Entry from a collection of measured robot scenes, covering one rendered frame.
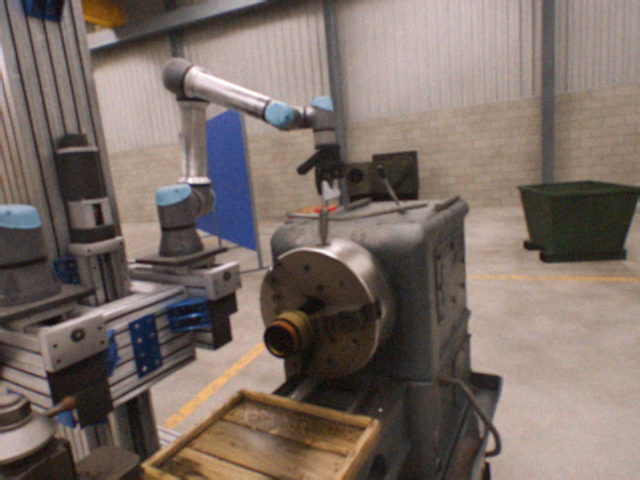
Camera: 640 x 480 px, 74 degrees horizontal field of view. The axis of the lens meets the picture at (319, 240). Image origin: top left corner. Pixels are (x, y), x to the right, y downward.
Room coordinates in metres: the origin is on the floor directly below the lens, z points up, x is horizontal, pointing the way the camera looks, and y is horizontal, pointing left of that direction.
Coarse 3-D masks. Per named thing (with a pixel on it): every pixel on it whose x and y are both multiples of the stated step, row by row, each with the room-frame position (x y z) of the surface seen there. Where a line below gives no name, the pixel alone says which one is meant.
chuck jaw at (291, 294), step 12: (276, 264) 0.97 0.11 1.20; (276, 276) 0.92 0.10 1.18; (288, 276) 0.94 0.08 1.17; (276, 288) 0.93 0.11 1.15; (288, 288) 0.91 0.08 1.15; (300, 288) 0.94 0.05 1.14; (276, 300) 0.90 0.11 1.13; (288, 300) 0.88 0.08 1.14; (300, 300) 0.91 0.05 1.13; (276, 312) 0.88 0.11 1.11
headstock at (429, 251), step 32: (288, 224) 1.22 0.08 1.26; (352, 224) 1.11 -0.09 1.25; (384, 224) 1.06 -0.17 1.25; (416, 224) 1.01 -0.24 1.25; (448, 224) 1.17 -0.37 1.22; (384, 256) 1.00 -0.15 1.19; (416, 256) 0.96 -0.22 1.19; (448, 256) 1.19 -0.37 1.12; (416, 288) 0.96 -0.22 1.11; (448, 288) 1.17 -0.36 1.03; (416, 320) 0.96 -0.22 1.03; (448, 320) 1.20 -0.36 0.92; (384, 352) 1.01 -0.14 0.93; (416, 352) 0.97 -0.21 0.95
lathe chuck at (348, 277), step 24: (288, 264) 0.95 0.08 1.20; (312, 264) 0.92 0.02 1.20; (336, 264) 0.89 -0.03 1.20; (360, 264) 0.91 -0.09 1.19; (264, 288) 0.99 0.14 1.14; (312, 288) 0.92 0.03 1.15; (336, 288) 0.89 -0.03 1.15; (360, 288) 0.86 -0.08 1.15; (384, 288) 0.91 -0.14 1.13; (264, 312) 1.00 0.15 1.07; (312, 312) 1.00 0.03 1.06; (384, 312) 0.88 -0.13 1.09; (336, 336) 0.90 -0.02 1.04; (360, 336) 0.87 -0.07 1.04; (384, 336) 0.90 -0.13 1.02; (312, 360) 0.93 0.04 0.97; (336, 360) 0.90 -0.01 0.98; (360, 360) 0.87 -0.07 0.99
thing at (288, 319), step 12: (288, 312) 0.85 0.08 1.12; (300, 312) 0.87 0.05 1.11; (276, 324) 0.80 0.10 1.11; (288, 324) 0.81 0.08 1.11; (300, 324) 0.82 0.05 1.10; (264, 336) 0.82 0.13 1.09; (276, 336) 0.85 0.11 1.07; (288, 336) 0.79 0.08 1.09; (300, 336) 0.81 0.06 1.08; (312, 336) 0.83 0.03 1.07; (276, 348) 0.82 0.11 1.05; (288, 348) 0.83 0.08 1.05; (300, 348) 0.81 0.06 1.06
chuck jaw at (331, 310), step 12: (324, 312) 0.86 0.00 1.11; (336, 312) 0.84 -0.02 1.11; (348, 312) 0.84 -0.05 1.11; (360, 312) 0.83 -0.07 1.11; (372, 312) 0.85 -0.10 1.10; (312, 324) 0.83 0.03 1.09; (324, 324) 0.84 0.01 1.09; (336, 324) 0.83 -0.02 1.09; (348, 324) 0.84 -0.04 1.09; (360, 324) 0.82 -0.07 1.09
